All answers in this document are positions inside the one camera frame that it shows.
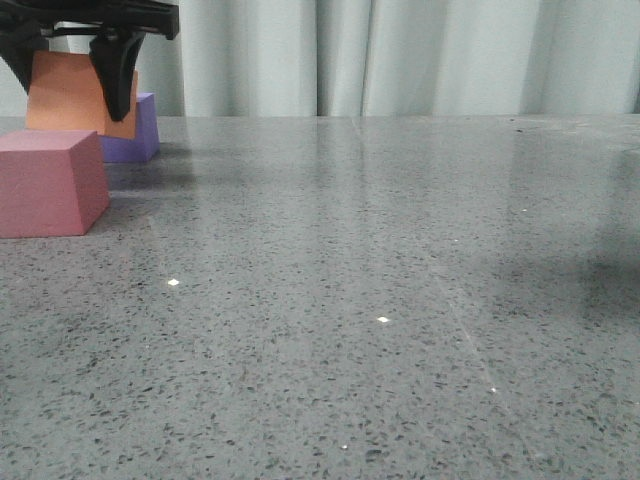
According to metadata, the grey-green curtain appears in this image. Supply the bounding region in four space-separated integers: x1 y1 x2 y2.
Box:
0 0 640 119

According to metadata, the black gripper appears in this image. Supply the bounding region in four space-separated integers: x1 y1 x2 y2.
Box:
1 1 180 122

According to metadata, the orange foam cube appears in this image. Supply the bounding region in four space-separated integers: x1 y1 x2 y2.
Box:
26 51 136 139

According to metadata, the red foam cube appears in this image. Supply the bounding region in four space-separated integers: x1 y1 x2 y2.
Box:
1 130 110 238

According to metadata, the purple foam cube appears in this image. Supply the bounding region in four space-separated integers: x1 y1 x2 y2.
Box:
100 92 160 163

